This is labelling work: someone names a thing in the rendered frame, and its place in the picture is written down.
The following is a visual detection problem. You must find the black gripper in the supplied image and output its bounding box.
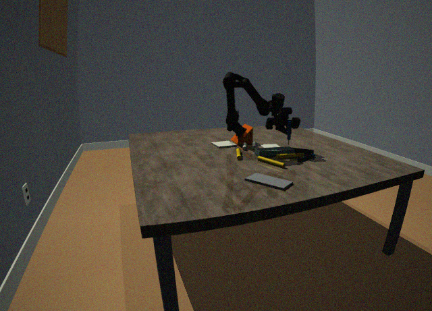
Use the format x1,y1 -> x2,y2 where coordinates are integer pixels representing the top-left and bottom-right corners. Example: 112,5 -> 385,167
266,111 -> 300,135

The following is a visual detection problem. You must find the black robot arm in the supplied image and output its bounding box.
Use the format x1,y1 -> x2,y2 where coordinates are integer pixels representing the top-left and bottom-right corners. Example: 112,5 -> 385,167
223,72 -> 292,137

